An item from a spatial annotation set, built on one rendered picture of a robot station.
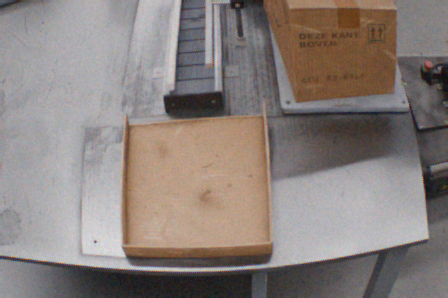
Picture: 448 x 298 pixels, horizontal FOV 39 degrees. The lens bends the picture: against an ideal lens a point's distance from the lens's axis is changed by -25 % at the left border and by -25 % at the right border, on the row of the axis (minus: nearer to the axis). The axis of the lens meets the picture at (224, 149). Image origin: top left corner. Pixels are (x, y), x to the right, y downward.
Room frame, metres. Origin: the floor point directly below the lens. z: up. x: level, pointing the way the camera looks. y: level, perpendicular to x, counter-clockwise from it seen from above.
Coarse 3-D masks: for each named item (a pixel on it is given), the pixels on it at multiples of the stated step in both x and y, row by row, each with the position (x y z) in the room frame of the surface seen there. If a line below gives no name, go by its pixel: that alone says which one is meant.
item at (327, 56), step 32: (288, 0) 0.99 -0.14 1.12; (320, 0) 0.99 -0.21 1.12; (352, 0) 1.00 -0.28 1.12; (384, 0) 1.00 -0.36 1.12; (288, 32) 0.99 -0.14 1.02; (320, 32) 0.97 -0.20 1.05; (352, 32) 0.97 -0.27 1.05; (384, 32) 0.97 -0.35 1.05; (288, 64) 1.02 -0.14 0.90; (320, 64) 0.97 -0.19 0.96; (352, 64) 0.97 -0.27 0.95; (384, 64) 0.97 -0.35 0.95; (320, 96) 0.97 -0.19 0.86; (352, 96) 0.97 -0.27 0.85
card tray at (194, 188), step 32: (128, 128) 0.96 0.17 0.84; (160, 128) 0.95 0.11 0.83; (192, 128) 0.94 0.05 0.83; (224, 128) 0.93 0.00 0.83; (256, 128) 0.93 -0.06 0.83; (128, 160) 0.89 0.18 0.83; (160, 160) 0.88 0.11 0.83; (192, 160) 0.87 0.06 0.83; (224, 160) 0.86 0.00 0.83; (256, 160) 0.86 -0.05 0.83; (128, 192) 0.81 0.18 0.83; (160, 192) 0.81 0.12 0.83; (192, 192) 0.80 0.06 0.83; (224, 192) 0.80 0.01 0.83; (256, 192) 0.79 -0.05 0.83; (128, 224) 0.74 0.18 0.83; (160, 224) 0.74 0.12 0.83; (192, 224) 0.74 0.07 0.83; (224, 224) 0.73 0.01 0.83; (256, 224) 0.72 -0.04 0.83; (160, 256) 0.67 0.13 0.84; (192, 256) 0.67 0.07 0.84; (224, 256) 0.66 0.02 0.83
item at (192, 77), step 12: (192, 0) 1.29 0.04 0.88; (204, 0) 1.28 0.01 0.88; (180, 12) 1.24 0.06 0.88; (192, 12) 1.24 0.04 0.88; (204, 12) 1.23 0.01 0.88; (180, 24) 1.20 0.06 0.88; (192, 24) 1.19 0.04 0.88; (204, 24) 1.19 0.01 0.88; (180, 36) 1.16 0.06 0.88; (192, 36) 1.15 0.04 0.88; (204, 36) 1.14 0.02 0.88; (180, 48) 1.12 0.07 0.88; (192, 48) 1.11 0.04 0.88; (204, 48) 1.11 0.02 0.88; (180, 60) 1.08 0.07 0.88; (192, 60) 1.07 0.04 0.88; (204, 60) 1.07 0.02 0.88; (180, 72) 1.05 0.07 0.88; (192, 72) 1.04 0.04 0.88; (204, 72) 1.04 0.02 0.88; (180, 84) 1.01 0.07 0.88; (192, 84) 1.01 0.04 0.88; (204, 84) 1.00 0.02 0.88
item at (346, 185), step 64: (64, 0) 1.48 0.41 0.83; (128, 0) 1.40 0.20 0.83; (256, 0) 1.32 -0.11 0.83; (0, 64) 1.27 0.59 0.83; (64, 64) 1.19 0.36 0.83; (128, 64) 1.14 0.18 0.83; (256, 64) 1.09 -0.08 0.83; (0, 128) 1.03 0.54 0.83; (64, 128) 0.99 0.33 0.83; (320, 128) 0.92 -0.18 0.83; (384, 128) 0.90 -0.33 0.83; (0, 192) 0.84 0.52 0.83; (64, 192) 0.83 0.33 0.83; (320, 192) 0.77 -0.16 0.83; (384, 192) 0.75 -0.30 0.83; (0, 256) 0.66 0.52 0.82; (64, 256) 0.67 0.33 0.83; (128, 256) 0.67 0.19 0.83; (256, 256) 0.66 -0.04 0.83; (320, 256) 0.63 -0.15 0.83
